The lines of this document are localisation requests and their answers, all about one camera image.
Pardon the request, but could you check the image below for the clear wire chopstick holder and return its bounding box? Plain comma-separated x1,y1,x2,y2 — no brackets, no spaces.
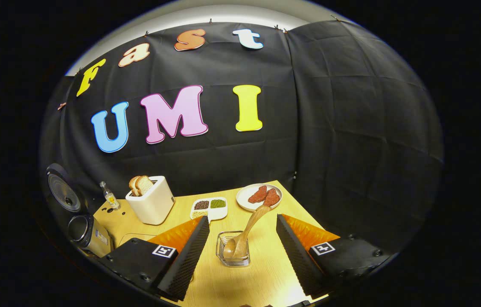
216,231,251,268

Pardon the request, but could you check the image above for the dark grey rice cooker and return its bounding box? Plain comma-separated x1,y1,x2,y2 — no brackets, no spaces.
45,163,115,259

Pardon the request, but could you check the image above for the white divided grain dish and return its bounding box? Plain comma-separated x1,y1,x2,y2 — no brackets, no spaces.
190,197,228,224

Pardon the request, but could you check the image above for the white toaster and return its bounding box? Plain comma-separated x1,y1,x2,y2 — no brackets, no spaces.
125,176,176,226

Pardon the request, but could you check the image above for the black backdrop cloth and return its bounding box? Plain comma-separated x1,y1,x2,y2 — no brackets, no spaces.
40,19,443,256

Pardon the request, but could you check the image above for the wooden spoon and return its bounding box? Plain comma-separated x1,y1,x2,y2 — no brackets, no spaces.
222,205,273,261

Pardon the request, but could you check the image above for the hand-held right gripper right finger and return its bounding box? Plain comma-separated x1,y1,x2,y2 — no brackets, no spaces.
275,213,394,299

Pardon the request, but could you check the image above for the white round plate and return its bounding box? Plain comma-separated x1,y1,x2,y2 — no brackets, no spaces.
236,183,283,213

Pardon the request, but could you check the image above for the row of small dark clips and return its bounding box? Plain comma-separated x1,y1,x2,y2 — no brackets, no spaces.
76,14,343,75

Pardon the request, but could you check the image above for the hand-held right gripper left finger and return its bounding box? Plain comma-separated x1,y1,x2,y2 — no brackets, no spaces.
99,215,211,301

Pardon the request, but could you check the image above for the small glass bottle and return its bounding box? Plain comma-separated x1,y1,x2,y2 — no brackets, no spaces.
99,181,121,211

